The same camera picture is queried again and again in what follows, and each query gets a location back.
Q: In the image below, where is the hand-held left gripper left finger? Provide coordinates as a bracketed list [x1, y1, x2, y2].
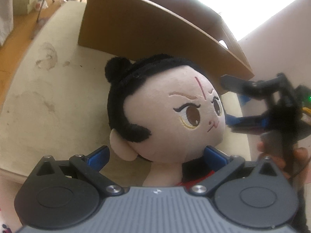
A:
[36, 146, 125, 197]

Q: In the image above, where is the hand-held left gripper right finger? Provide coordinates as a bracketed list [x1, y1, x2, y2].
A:
[190, 146, 283, 197]

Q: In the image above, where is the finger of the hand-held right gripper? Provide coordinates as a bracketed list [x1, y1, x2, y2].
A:
[225, 115, 271, 136]
[220, 73, 292, 103]

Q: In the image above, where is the plush doll with black hair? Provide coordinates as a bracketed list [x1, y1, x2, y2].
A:
[105, 55, 227, 187]

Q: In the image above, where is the brown cardboard box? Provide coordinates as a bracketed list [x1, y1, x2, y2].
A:
[78, 0, 255, 81]

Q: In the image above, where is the person's right hand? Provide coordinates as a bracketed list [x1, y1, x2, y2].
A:
[257, 139, 311, 182]

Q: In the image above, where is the white curtain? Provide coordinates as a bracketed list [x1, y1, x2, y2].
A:
[0, 0, 14, 47]

